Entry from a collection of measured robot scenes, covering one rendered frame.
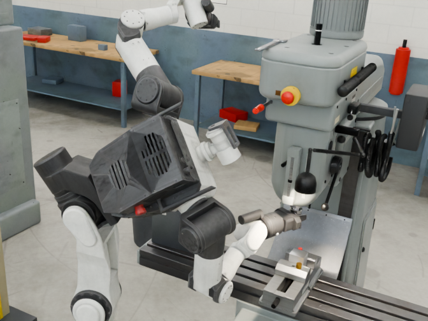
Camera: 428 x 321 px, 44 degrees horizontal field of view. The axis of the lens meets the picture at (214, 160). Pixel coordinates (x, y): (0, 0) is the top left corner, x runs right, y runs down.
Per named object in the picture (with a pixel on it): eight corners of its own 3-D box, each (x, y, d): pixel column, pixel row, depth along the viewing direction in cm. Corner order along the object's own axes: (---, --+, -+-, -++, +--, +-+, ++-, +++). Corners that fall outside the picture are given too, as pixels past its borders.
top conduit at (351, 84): (347, 98, 161) (349, 86, 160) (334, 95, 163) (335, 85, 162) (376, 72, 199) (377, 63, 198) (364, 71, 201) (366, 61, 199)
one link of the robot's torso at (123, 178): (97, 247, 149) (207, 197, 139) (62, 138, 156) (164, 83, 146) (146, 242, 176) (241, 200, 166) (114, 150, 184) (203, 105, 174)
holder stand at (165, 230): (195, 255, 229) (198, 213, 222) (151, 242, 237) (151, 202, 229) (207, 242, 240) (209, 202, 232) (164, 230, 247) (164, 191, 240)
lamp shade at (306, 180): (293, 193, 176) (296, 176, 173) (294, 184, 182) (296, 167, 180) (316, 195, 175) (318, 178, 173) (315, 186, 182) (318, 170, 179)
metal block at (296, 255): (302, 271, 207) (304, 258, 205) (287, 266, 210) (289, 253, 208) (306, 265, 212) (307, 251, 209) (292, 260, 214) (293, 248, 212)
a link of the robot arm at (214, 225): (202, 268, 156) (206, 234, 148) (182, 252, 161) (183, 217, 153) (230, 249, 163) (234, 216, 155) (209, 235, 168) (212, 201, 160)
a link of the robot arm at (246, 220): (278, 237, 191) (255, 246, 185) (258, 237, 200) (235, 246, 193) (271, 207, 191) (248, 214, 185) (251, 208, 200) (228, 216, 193)
